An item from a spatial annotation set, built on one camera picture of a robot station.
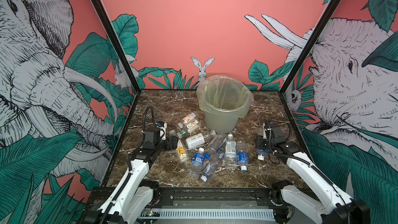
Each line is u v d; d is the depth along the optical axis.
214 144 0.93
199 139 0.88
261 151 0.76
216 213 0.70
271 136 0.62
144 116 1.07
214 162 0.80
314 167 0.48
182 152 0.83
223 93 0.98
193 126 0.94
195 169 0.84
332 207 0.40
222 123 0.96
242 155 0.82
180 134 0.93
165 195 0.74
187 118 0.98
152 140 0.62
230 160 0.86
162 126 0.74
